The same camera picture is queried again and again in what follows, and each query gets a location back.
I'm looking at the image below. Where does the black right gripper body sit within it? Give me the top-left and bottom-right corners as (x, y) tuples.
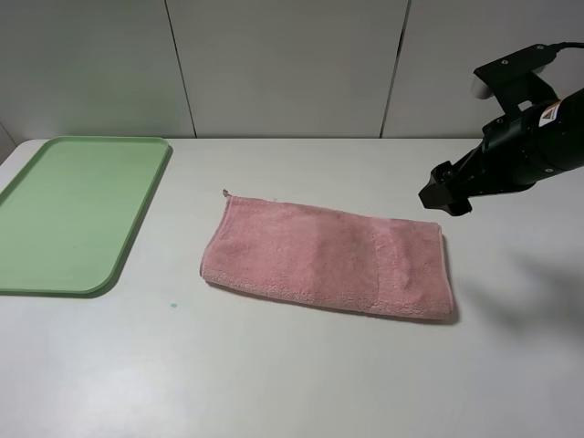
(431, 113), (548, 199)

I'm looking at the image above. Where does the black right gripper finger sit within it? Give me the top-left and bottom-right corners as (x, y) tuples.
(446, 197), (471, 215)
(418, 175), (459, 211)

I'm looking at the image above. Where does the pink terry towel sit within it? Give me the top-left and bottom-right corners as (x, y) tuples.
(200, 193), (454, 321)

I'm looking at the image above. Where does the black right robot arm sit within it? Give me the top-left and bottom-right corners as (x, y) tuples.
(419, 90), (583, 216)

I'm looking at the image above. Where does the light green plastic tray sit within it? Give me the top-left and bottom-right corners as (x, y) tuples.
(1, 136), (172, 297)

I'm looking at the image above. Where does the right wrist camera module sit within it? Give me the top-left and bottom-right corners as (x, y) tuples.
(471, 44), (558, 118)

